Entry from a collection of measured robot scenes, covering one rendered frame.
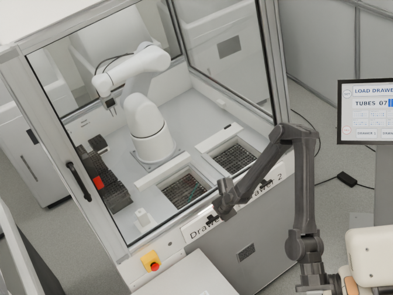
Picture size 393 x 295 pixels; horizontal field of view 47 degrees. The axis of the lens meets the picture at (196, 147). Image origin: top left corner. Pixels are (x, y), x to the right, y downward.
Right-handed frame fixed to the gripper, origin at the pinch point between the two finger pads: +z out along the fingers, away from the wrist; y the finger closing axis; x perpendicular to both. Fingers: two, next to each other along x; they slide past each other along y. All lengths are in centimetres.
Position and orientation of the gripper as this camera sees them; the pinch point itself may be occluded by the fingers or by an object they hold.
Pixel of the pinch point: (220, 212)
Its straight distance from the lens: 203.0
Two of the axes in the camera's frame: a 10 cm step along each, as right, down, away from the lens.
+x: -8.0, 5.1, -3.1
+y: -5.8, -7.8, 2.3
